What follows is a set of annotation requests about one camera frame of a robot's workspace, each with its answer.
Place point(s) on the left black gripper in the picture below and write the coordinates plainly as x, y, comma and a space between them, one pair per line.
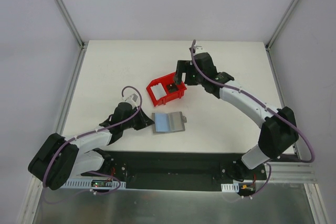
140, 119

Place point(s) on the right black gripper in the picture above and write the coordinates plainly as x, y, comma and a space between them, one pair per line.
181, 69

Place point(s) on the red plastic bin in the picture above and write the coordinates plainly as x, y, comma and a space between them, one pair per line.
164, 80

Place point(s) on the white card stack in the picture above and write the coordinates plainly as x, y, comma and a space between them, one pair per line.
158, 91

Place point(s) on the grey leather card holder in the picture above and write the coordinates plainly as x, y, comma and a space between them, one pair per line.
165, 123

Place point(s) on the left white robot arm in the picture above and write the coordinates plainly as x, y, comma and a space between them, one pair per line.
60, 158

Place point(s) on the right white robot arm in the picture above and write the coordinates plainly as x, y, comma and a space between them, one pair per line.
277, 126

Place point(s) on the black block in bin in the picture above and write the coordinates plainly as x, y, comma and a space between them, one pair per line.
171, 88

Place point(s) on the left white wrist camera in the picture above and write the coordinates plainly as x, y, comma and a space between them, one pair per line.
132, 99

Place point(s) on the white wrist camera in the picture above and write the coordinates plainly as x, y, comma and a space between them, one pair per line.
132, 99
197, 49

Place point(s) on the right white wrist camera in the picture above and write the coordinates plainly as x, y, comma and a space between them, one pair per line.
197, 49

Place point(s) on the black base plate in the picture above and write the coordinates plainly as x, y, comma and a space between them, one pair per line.
176, 171

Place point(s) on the left white cable duct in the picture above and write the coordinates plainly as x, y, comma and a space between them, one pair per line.
89, 183

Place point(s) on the white cable duct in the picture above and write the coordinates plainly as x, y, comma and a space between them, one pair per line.
89, 183
230, 188

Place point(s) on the right aluminium frame post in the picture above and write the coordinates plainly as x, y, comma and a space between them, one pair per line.
283, 21

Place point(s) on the aluminium frame post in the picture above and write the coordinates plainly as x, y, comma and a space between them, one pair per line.
283, 21
70, 23

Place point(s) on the right white cable duct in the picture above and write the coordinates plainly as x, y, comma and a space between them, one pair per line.
230, 188

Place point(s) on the aluminium front rail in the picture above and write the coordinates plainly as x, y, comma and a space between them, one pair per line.
289, 172

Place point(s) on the left aluminium frame post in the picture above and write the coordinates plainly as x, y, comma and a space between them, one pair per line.
70, 23

